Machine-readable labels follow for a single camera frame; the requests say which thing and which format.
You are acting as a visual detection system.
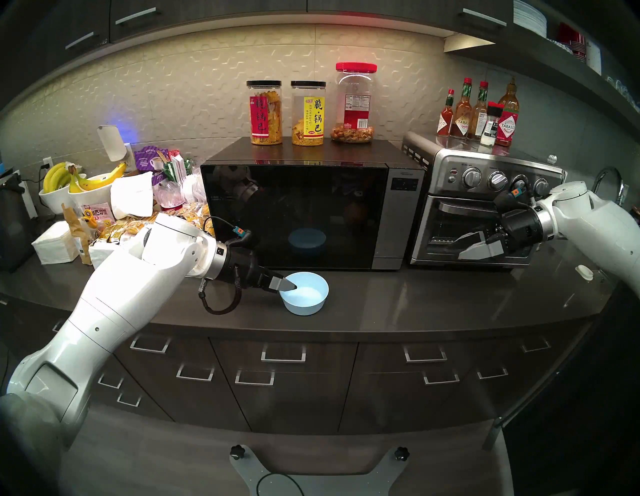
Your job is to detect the yellow banana bunch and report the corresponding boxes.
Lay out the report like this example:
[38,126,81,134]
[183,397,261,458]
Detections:
[69,162,127,193]

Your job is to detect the black Panasonic microwave body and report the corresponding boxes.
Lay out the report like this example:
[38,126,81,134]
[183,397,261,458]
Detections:
[200,137,427,272]

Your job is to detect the orange-brown Tabasco bottle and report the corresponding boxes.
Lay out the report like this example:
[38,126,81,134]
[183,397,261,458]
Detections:
[450,77,474,139]

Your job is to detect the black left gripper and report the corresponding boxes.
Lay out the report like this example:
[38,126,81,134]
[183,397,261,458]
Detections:
[220,245,299,295]

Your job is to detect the small red Tabasco bottle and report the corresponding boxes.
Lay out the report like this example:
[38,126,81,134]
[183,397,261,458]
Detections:
[436,89,455,137]

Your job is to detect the greenish banana bunch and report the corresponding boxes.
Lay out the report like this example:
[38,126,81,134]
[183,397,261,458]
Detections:
[42,161,76,194]

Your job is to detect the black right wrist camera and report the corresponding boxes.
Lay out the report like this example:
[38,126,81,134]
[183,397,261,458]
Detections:
[494,189,532,211]

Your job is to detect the brown paper snack bag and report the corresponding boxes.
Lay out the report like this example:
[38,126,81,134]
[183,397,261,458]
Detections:
[61,204,93,266]

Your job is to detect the snack jar with red label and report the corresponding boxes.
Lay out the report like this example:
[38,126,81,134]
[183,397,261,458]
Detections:
[246,80,283,146]

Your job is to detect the white shaker with red cap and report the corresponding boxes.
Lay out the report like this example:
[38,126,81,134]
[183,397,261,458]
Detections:
[480,101,504,147]

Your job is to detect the light blue bowl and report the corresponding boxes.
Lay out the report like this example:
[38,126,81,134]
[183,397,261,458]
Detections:
[279,271,330,317]

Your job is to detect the clear bag of madeleines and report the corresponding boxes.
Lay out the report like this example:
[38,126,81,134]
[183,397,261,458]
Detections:
[175,202,216,236]
[100,219,151,242]

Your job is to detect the dark wood drawer cabinet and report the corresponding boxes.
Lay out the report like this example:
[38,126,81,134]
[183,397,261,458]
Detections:
[15,300,598,436]

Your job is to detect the black left wrist cable loop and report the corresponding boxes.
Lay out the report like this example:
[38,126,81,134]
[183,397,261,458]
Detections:
[197,277,244,316]

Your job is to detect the chrome kitchen faucet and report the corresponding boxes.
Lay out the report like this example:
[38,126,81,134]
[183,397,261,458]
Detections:
[592,166,626,206]

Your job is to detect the colourful sachet packets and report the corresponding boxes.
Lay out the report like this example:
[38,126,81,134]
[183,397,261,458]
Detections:
[167,149,193,183]

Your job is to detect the pink Korean snack pack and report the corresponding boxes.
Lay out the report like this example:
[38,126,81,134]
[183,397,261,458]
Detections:
[80,202,116,228]

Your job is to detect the white plastic forks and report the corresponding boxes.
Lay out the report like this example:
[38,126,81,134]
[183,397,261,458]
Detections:
[181,172,207,203]

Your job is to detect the dark wood wall cabinet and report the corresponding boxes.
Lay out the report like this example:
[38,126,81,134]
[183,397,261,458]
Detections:
[0,0,516,108]

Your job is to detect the white napkin stack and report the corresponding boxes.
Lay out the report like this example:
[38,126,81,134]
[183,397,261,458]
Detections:
[31,221,80,265]

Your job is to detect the dark wooden wall shelf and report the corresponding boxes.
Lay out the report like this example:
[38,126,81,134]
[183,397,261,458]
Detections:
[444,0,640,136]

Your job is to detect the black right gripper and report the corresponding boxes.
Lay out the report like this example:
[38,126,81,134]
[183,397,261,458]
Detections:
[452,209,545,261]

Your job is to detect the black dishwasher front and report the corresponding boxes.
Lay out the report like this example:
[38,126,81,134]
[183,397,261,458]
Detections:
[482,285,640,496]

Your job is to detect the large white paper napkin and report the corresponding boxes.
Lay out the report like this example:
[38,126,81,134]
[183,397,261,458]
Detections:
[110,171,154,220]

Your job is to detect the purple snack bag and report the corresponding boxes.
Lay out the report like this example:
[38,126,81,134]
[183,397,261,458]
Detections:
[134,146,170,173]

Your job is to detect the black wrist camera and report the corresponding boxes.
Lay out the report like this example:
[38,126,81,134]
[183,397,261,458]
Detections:
[494,189,532,211]
[224,226,262,251]

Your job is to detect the large Tabasco bottle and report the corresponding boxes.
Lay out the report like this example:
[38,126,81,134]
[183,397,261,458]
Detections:
[495,77,521,147]

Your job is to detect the snack jar with yellow label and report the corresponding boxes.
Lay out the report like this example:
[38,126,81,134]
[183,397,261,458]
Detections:
[290,81,327,147]

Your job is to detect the white wall plug-in device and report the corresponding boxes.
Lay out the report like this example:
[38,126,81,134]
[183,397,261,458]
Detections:
[96,125,128,162]

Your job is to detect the stainless steel toaster oven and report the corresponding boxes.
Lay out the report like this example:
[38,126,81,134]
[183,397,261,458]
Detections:
[402,131,568,268]

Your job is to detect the red cup with plastic wrap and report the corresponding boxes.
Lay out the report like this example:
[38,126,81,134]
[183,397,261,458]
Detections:
[156,180,186,211]

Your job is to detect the clear jar with red lid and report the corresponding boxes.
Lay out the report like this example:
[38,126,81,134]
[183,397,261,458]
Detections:
[331,62,378,144]

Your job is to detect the stack of white cups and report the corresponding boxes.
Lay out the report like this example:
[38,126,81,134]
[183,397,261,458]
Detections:
[585,37,603,76]

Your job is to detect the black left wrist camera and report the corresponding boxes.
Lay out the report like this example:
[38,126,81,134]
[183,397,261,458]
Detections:
[224,226,262,251]

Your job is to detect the stack of white plates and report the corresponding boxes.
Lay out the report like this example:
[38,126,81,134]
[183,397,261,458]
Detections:
[513,0,548,38]

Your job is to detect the stack of red cups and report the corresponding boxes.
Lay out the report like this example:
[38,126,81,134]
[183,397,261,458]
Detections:
[557,22,587,61]

